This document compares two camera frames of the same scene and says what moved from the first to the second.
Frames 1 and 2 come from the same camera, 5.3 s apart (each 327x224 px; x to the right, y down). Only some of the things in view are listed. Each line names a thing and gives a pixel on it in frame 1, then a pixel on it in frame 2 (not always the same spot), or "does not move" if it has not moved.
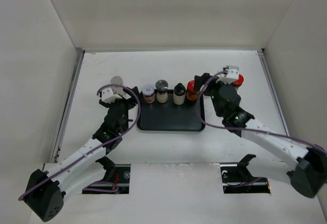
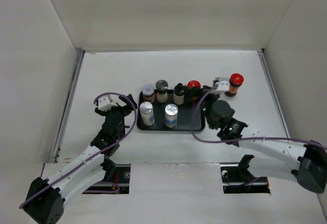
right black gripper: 200,81 to 190,93
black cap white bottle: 179,94 does not move
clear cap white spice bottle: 162,95 does not move
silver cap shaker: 118,80 to 147,113
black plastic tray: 167,117 does not move
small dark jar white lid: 148,94 does not move
